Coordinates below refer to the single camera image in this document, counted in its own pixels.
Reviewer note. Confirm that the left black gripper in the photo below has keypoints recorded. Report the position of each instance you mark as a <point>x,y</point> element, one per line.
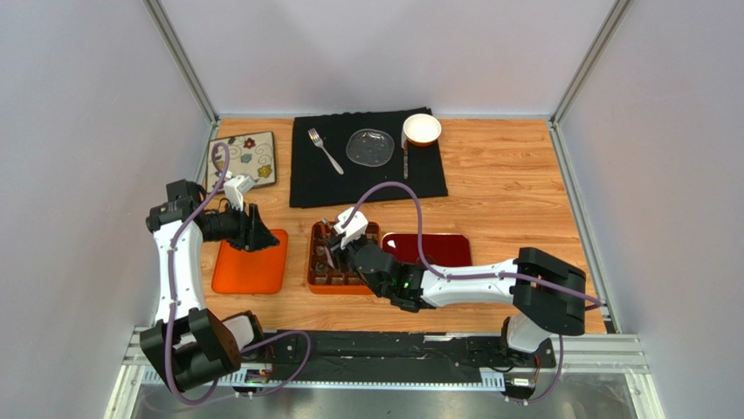
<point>256,236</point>

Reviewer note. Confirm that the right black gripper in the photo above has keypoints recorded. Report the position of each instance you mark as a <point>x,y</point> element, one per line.
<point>343,250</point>

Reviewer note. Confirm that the pink handled metal tongs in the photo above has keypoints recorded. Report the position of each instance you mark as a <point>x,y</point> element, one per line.
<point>329,257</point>

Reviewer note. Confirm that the orange chocolate box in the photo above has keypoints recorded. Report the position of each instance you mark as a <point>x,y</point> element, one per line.
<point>320,279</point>

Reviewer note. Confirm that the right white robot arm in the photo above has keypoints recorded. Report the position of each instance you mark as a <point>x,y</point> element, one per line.
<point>549,293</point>

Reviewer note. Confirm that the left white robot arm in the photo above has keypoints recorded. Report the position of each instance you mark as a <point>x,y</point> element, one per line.
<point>188,345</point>

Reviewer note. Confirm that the orange tin lid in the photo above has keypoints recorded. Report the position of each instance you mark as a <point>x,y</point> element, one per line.
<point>258,272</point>

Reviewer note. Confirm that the floral square plate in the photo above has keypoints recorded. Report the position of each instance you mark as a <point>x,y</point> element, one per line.
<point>250,154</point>

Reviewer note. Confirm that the black cloth mat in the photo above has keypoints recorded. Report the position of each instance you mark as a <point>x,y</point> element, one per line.
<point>314,182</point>

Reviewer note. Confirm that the red lacquer tray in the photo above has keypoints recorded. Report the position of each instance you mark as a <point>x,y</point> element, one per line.
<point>441,249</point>

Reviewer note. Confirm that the clear glass plate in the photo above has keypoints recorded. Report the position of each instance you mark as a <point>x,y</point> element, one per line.
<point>370,148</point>

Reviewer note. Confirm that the silver fork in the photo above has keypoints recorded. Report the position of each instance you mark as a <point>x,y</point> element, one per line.
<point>319,143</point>

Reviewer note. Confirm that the white orange bowl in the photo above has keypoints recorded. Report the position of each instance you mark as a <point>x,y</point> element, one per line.
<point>421,130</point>

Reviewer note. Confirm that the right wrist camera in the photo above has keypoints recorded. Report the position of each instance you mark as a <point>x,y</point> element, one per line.
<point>350,225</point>

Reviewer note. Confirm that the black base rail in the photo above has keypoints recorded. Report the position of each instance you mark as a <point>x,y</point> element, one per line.
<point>391,358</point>

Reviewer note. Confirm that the dark handled knife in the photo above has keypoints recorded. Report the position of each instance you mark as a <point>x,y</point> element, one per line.
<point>405,163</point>

